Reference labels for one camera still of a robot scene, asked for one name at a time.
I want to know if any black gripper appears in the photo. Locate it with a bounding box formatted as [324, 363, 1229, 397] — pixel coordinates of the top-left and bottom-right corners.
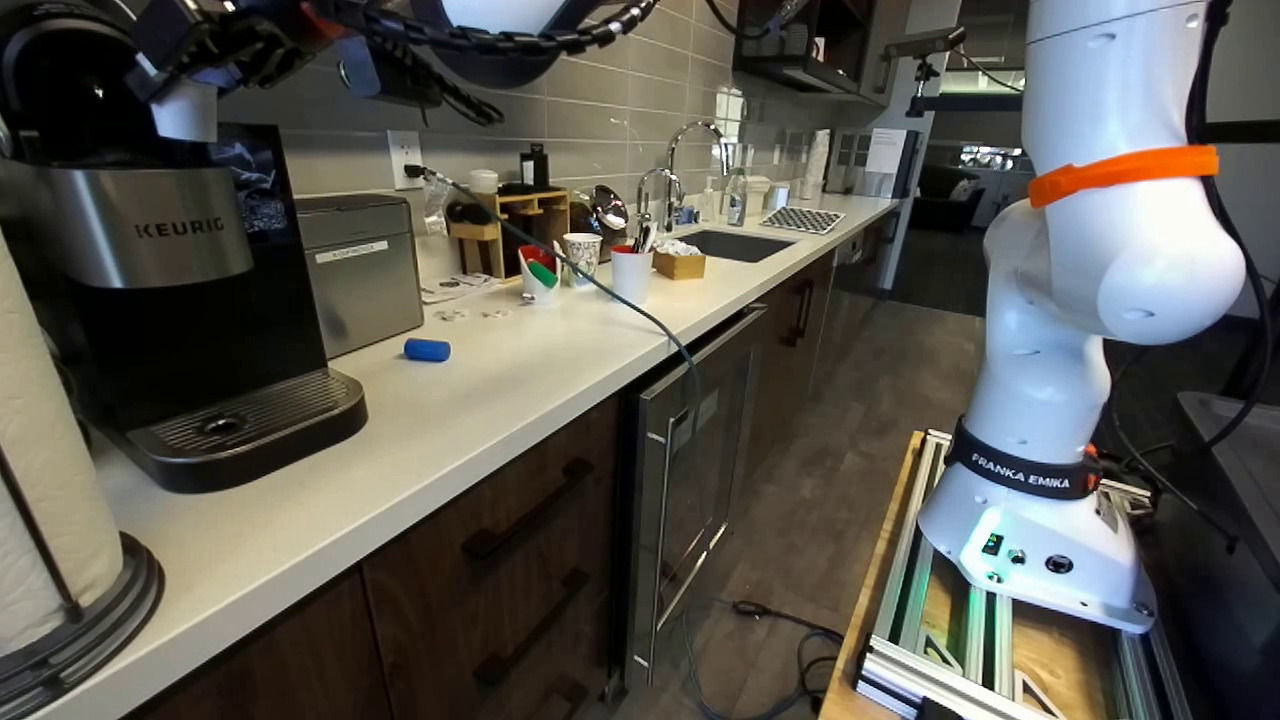
[120, 0, 334, 112]

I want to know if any white coffee pod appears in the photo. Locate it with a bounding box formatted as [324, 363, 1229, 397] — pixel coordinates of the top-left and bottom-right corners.
[146, 75, 221, 145]

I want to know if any blue cylindrical block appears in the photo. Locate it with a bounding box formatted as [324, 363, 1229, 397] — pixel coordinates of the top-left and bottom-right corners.
[400, 331, 456, 366]

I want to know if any black silver Keurig coffeemaker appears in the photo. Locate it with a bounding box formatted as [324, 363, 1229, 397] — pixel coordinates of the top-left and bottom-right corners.
[0, 0, 373, 495]

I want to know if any stainless steel counter box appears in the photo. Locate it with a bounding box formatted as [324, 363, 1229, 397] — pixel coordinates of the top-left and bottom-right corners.
[291, 191, 428, 361]

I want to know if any wooden counter organizer rack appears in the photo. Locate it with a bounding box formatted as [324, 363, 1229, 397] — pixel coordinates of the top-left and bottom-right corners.
[449, 188, 576, 281]

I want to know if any black canister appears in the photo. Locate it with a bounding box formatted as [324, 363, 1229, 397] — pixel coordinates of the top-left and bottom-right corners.
[517, 138, 552, 191]

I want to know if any red green white mug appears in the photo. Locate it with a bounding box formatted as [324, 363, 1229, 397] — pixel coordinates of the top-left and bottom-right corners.
[517, 240, 565, 307]

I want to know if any white paper towel roll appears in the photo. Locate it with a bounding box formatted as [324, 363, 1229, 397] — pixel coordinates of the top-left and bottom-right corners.
[0, 233, 130, 657]

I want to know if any white patterned mug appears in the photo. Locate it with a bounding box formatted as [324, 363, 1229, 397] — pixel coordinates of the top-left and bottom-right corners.
[561, 228, 608, 286]

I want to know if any white mug red inside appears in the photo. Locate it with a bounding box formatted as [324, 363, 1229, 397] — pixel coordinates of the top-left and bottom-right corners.
[608, 244, 654, 303]

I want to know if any chrome faucet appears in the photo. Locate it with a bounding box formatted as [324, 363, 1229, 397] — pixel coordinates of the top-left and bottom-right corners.
[635, 119, 702, 233]

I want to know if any wooden packet box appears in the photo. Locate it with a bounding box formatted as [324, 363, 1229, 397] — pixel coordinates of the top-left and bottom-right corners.
[653, 236, 712, 283]

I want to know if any grey paper towel holder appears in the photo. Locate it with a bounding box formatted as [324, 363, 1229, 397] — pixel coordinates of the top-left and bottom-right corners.
[0, 532, 167, 720]

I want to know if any dark wood drawer cabinet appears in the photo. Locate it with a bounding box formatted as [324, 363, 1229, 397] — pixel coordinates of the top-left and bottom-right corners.
[123, 397, 630, 720]

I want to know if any dark undermount sink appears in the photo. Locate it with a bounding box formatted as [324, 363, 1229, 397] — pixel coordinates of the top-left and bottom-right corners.
[675, 223, 798, 262]

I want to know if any grey dish drying mat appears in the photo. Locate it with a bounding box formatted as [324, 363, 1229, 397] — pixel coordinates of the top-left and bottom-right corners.
[762, 199, 846, 236]

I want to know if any stainless steel dishwasher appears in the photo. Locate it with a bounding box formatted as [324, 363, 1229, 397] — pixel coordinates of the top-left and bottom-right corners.
[622, 303, 772, 682]

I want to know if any dark wood door cabinet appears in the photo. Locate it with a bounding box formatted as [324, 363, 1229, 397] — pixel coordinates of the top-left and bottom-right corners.
[762, 214, 913, 444]

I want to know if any black horizontal bar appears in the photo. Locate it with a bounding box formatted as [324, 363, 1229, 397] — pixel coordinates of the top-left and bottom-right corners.
[1205, 115, 1280, 146]

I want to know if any black desk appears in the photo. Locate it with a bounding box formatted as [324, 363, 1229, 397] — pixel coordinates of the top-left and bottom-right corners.
[1104, 311, 1280, 720]

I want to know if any white wall outlet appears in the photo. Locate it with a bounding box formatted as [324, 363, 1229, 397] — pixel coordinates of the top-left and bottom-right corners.
[384, 128, 428, 191]

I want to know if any black power cable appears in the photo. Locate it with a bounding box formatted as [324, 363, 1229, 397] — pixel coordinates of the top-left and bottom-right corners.
[400, 159, 702, 403]

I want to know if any black drawer handle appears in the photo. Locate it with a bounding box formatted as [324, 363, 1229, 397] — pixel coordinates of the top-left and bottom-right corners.
[472, 569, 596, 691]
[459, 455, 599, 577]

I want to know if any dark wall shelf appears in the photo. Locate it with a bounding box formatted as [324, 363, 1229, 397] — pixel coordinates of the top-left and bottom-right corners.
[730, 0, 887, 102]

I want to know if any black floor cable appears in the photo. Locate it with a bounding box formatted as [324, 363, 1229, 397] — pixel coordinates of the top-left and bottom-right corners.
[727, 597, 846, 715]

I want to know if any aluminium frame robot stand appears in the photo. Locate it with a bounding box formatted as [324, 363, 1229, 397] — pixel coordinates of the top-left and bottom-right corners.
[814, 424, 1196, 720]

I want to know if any orange cable strap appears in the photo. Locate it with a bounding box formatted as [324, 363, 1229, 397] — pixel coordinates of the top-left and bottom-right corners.
[1023, 138, 1225, 212]

